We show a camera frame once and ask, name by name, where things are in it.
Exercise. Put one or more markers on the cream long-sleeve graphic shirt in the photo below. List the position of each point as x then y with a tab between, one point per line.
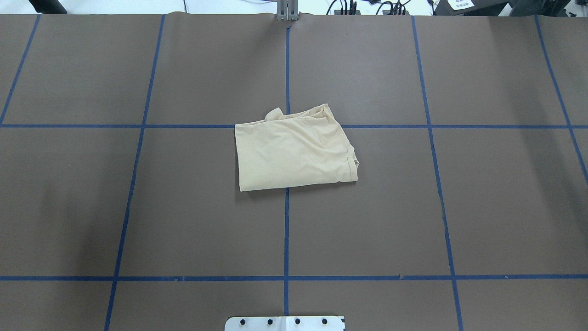
294	150

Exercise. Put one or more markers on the black box with label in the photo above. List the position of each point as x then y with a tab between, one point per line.
469	7

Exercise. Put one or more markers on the aluminium frame post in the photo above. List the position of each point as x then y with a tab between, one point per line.
287	10

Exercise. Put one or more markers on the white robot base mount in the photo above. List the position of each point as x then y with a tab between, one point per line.
286	323

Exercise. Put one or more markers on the black usb hub with cables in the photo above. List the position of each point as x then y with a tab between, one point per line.
346	8

